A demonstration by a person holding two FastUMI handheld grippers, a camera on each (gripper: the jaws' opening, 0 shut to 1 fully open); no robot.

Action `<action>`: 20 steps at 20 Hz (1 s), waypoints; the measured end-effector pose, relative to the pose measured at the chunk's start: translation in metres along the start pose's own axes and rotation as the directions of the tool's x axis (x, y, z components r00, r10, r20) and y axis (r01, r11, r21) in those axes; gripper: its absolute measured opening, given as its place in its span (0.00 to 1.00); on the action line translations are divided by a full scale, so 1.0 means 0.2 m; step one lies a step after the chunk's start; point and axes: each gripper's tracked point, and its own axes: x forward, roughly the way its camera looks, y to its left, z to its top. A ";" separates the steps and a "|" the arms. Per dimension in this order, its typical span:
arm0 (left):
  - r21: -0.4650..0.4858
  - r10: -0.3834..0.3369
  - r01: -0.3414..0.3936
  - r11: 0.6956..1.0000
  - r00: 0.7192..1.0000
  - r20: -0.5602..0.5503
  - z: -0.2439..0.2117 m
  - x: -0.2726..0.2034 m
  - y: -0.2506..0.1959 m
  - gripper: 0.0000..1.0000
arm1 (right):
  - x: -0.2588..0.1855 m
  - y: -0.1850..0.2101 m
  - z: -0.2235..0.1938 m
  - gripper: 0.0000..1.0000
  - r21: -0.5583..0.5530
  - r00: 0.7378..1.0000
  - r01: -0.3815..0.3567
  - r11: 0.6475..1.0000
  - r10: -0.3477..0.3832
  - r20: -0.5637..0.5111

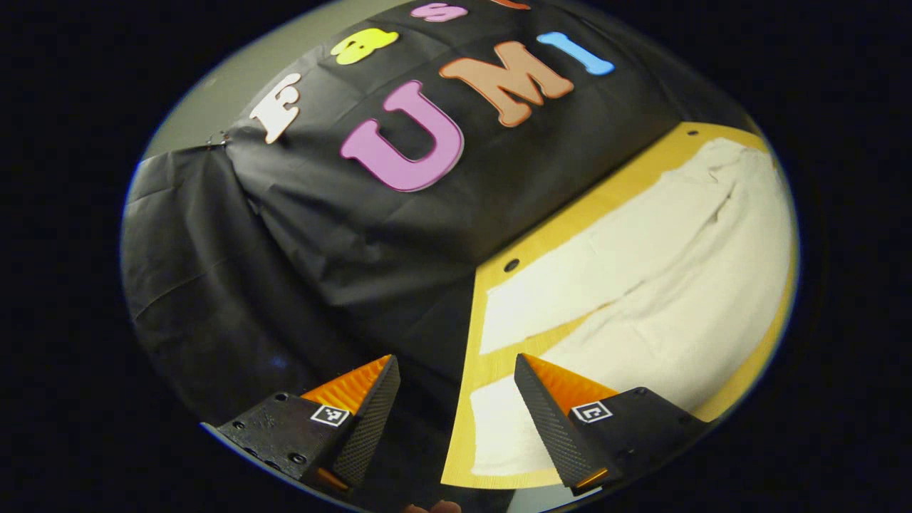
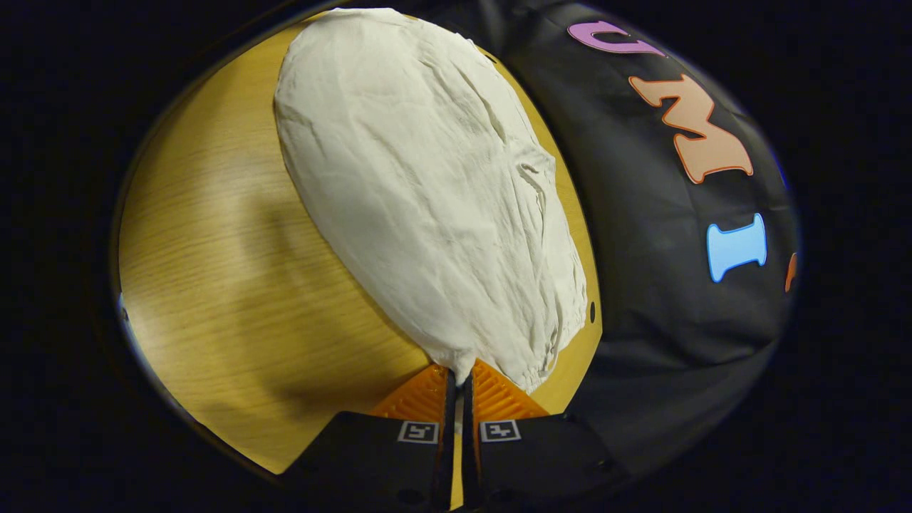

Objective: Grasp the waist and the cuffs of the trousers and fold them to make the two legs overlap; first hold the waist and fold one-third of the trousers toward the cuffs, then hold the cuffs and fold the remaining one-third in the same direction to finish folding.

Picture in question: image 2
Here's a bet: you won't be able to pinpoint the black backdrop cloth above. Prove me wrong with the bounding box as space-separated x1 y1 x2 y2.
406 0 802 480

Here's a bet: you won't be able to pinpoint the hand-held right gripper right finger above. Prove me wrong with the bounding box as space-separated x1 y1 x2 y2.
462 358 631 511

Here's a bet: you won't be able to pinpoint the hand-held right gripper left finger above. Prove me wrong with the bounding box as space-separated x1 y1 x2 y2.
278 362 457 511

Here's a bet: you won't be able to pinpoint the white jeans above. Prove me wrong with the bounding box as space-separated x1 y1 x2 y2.
274 7 589 394

